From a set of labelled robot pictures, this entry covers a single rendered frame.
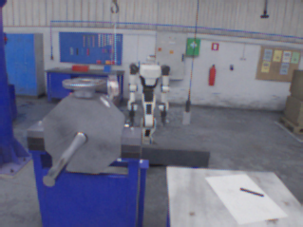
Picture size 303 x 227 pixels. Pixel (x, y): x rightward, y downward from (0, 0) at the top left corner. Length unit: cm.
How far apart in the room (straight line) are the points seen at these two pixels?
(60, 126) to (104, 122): 28
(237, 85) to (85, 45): 438
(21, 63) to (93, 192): 583
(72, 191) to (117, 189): 31
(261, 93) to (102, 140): 621
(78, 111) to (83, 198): 64
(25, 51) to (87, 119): 575
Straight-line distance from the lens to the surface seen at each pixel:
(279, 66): 731
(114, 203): 169
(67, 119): 144
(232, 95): 697
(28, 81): 712
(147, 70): 305
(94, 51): 675
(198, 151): 189
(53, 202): 183
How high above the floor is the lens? 166
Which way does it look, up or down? 18 degrees down
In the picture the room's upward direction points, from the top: 3 degrees clockwise
